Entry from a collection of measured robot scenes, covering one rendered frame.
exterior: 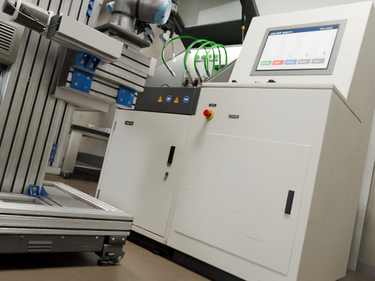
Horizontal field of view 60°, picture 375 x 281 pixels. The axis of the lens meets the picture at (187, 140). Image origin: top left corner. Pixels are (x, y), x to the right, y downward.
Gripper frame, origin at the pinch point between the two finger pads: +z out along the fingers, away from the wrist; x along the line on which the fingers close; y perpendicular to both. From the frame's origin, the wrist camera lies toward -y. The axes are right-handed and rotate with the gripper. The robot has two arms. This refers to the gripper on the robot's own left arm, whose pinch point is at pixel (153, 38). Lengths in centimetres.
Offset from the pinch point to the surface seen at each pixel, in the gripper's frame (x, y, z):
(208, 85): 44, 9, 54
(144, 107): 4, 34, 40
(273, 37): 48, -43, 48
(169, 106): 21, 26, 50
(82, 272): 53, 110, 98
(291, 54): 59, -37, 64
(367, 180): -7, -95, 174
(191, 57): -30.1, -34.9, 14.7
